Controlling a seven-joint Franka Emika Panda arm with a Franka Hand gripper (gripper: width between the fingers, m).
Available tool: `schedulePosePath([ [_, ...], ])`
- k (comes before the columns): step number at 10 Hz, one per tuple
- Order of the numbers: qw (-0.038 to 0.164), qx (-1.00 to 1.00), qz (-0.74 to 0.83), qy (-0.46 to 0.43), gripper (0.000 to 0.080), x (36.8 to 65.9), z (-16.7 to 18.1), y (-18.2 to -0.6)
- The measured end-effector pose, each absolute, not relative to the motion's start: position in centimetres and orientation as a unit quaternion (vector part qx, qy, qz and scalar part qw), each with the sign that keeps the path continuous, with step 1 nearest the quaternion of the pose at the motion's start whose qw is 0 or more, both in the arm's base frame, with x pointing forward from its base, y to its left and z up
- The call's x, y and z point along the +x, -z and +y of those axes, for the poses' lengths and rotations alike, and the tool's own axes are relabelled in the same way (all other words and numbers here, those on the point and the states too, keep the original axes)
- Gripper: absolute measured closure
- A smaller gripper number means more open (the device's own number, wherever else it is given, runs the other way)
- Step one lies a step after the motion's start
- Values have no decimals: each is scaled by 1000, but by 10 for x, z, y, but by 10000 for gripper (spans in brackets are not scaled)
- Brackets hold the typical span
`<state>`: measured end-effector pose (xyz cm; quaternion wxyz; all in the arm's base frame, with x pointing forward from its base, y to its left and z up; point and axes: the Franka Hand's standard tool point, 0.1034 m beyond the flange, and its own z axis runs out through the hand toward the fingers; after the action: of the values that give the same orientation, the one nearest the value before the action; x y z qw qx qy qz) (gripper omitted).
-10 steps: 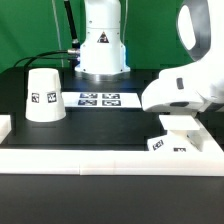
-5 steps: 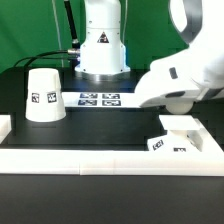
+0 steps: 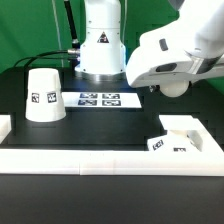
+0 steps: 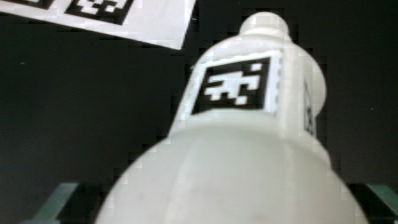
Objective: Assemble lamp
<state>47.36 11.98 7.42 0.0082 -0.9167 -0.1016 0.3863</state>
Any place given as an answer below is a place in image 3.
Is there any white lamp base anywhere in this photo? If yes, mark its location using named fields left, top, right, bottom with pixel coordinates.
left=147, top=130, right=197, bottom=152

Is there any white block at left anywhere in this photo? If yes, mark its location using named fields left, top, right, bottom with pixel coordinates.
left=0, top=115, right=12, bottom=144

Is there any white L-shaped fence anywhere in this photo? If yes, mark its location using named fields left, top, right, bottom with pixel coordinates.
left=0, top=115, right=224, bottom=176

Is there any white lamp shade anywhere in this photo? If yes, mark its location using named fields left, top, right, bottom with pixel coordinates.
left=25, top=68, right=66, bottom=122

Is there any white lamp bulb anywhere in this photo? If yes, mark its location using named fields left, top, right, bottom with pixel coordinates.
left=160, top=81, right=189, bottom=98

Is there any grey thin cable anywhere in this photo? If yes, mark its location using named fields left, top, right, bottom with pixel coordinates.
left=51, top=0, right=65, bottom=69

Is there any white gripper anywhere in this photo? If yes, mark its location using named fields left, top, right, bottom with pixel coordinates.
left=126, top=19, right=224, bottom=88

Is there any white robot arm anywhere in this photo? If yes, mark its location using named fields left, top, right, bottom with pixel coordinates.
left=79, top=0, right=224, bottom=88

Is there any black cable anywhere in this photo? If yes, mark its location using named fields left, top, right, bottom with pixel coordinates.
left=13, top=49, right=81, bottom=68

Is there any white marker sheet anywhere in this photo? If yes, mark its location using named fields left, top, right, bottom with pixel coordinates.
left=62, top=92, right=141, bottom=108

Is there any black cable conduit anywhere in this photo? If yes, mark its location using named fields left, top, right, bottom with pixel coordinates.
left=63, top=0, right=81, bottom=50

